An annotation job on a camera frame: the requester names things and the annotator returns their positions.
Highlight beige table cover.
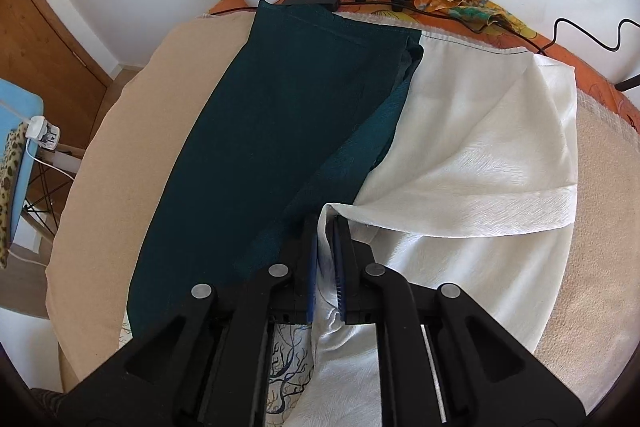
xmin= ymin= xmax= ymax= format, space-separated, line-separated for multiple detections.
xmin=45 ymin=11 xmax=640 ymax=414

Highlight black cable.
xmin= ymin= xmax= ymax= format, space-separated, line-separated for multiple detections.
xmin=215 ymin=0 xmax=640 ymax=54

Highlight orange patterned tablecloth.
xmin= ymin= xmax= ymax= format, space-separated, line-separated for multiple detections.
xmin=208 ymin=0 xmax=640 ymax=132

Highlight white power plug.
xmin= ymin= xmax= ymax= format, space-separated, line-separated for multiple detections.
xmin=26 ymin=117 xmax=62 ymax=150

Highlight wooden door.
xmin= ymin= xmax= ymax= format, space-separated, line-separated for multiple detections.
xmin=0 ymin=0 xmax=114 ymax=152

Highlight light blue chair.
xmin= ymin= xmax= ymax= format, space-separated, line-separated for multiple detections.
xmin=0 ymin=78 xmax=86 ymax=258

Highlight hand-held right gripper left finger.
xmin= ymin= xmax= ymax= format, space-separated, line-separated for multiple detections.
xmin=59 ymin=213 xmax=321 ymax=427

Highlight leopard print cloth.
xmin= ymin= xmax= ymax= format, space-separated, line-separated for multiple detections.
xmin=0 ymin=125 xmax=29 ymax=269

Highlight white branch print cloth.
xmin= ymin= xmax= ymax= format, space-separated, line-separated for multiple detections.
xmin=120 ymin=307 xmax=317 ymax=427

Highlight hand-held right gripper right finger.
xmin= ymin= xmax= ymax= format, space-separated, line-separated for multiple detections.
xmin=331 ymin=214 xmax=587 ymax=427

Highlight white satin cloth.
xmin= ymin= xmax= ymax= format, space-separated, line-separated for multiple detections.
xmin=276 ymin=28 xmax=580 ymax=427

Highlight dark green cloth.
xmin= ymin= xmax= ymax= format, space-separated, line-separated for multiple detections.
xmin=128 ymin=0 xmax=424 ymax=339

